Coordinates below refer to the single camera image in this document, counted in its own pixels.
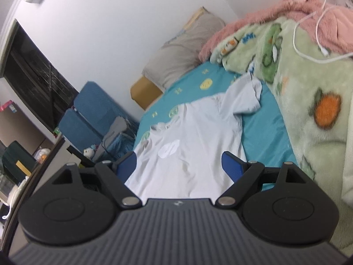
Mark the white shirt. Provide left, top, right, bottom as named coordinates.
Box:
left=124, top=72, right=263, bottom=199

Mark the grey cloth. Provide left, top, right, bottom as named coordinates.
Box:
left=103, top=116, right=129, bottom=150

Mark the dark barred window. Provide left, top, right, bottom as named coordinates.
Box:
left=3, top=19, right=79, bottom=131

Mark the white cable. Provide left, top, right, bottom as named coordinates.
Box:
left=293, top=0, right=353, bottom=61

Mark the yellow headboard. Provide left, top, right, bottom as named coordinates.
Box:
left=130, top=76, right=164, bottom=111

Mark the pink fluffy blanket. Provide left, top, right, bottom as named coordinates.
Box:
left=199, top=0, right=353, bottom=61

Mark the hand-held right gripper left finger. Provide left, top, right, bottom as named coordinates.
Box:
left=51, top=152, right=144, bottom=209

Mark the grey pillow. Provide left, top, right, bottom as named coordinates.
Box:
left=141, top=6, right=226, bottom=89

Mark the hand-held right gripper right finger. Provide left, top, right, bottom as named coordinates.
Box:
left=215, top=151, right=306, bottom=207

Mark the small white orange toy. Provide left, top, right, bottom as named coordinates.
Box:
left=34, top=148, right=51, bottom=162

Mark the green printed blanket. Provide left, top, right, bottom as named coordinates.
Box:
left=210, top=17, right=353, bottom=257

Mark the blue covered chair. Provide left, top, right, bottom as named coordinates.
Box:
left=58, top=108, right=111, bottom=162
left=74, top=81, right=140, bottom=155

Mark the dark green box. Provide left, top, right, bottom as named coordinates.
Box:
left=1, top=141, right=38, bottom=176

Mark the white desk appliance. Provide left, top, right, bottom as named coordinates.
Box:
left=0, top=184, right=23, bottom=221

